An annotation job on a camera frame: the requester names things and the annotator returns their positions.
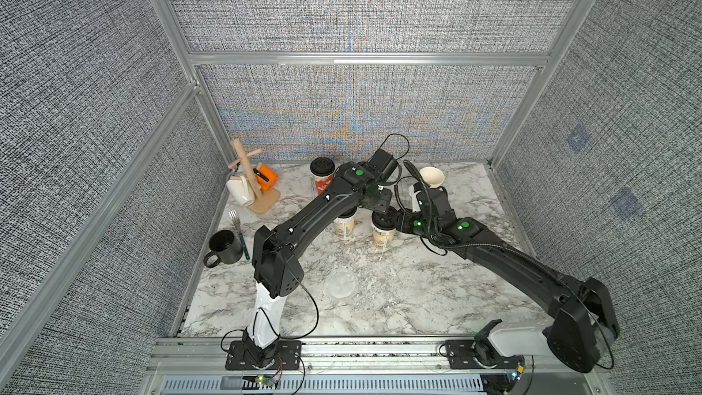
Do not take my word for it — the white mug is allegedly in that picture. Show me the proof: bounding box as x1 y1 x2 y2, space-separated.
226 176 256 207

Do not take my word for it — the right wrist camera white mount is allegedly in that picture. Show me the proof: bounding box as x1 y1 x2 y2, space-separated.
409 182 455 219

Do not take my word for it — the wooden mug tree stand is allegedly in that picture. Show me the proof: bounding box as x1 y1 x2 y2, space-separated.
230 139 281 214

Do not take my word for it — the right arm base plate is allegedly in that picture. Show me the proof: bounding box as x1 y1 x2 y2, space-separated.
439 338 525 372

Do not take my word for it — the orange mug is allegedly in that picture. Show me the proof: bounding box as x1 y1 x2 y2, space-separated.
253 163 279 192

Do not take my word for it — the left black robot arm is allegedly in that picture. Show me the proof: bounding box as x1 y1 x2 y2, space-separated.
242 157 398 357

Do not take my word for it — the white leak-proof paper disc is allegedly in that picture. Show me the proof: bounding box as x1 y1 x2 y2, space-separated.
324 269 358 300

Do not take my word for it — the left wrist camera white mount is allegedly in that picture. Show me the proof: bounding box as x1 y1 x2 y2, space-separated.
362 148 402 187

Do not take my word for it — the cream paper cup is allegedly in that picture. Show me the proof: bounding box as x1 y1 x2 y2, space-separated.
334 217 356 241
373 228 396 251
420 166 445 188

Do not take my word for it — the silver fork green handle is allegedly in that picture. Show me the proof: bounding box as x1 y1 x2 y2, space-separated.
229 210 250 262

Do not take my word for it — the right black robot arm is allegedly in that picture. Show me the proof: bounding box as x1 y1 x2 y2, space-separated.
389 208 620 373

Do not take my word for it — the red paper milk tea cup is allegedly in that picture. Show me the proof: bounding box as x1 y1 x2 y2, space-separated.
313 175 334 195

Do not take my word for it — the black mug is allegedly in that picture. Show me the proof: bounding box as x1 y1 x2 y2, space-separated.
203 230 243 268

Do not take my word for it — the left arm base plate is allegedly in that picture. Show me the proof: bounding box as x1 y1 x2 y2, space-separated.
225 335 303 372

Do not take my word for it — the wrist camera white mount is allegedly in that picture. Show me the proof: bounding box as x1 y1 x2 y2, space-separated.
362 148 402 187
409 182 455 219

